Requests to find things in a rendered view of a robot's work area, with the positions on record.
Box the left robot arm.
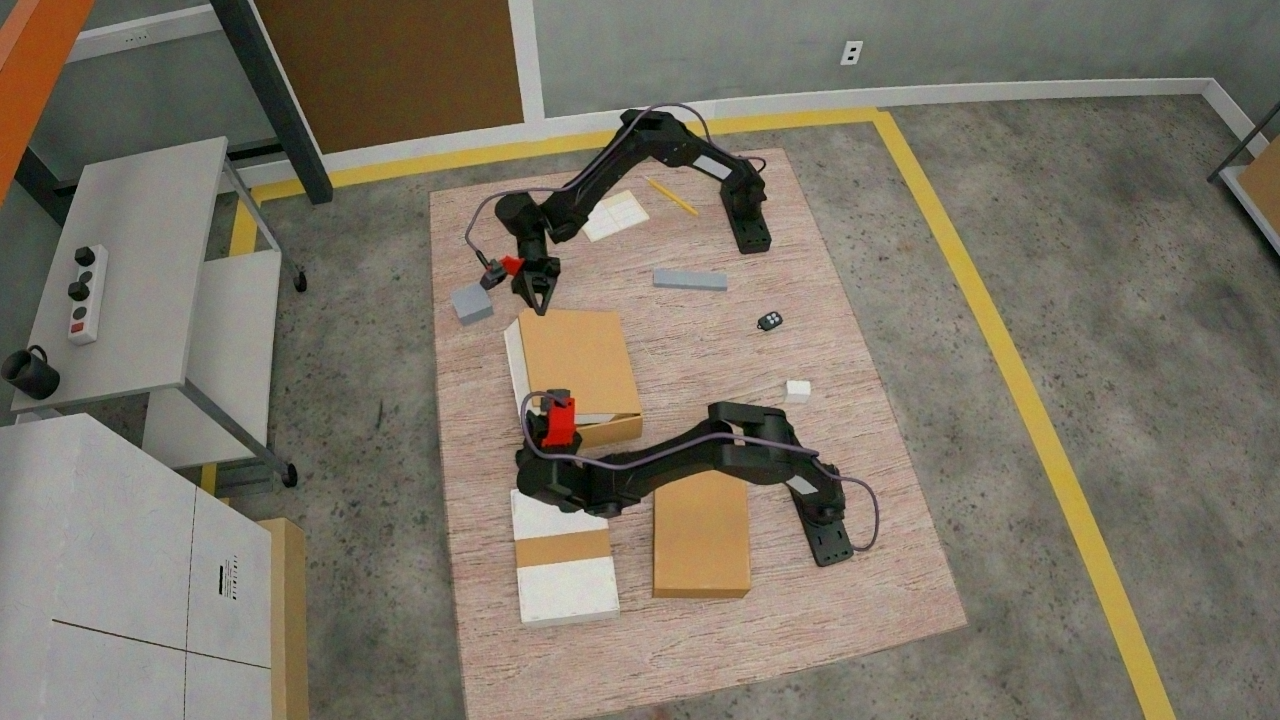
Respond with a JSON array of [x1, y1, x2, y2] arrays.
[[516, 401, 854, 566]]

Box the black key fob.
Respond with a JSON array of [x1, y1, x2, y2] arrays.
[[756, 311, 783, 331]]

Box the white box with tan tape band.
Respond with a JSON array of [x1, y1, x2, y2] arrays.
[[511, 489, 620, 630]]

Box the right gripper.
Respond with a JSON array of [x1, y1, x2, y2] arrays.
[[498, 240, 561, 316]]

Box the small white cube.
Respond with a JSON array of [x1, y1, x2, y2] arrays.
[[783, 380, 812, 404]]

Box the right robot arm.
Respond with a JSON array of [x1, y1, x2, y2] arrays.
[[494, 109, 772, 249]]

